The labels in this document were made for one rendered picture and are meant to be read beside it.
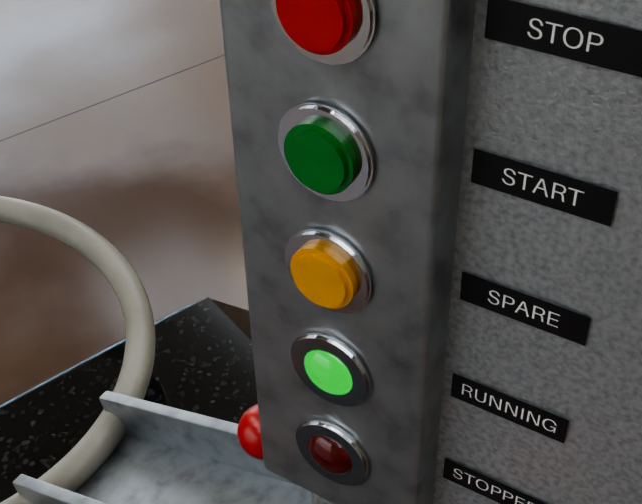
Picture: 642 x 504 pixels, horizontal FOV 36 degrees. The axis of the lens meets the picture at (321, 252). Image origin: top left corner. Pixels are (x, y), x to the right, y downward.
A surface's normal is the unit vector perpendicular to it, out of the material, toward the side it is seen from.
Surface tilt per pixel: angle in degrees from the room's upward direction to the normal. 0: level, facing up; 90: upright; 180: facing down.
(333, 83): 90
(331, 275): 90
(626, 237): 90
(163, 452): 17
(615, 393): 90
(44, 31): 0
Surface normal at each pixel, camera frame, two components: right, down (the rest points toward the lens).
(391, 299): -0.52, 0.55
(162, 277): -0.02, -0.77
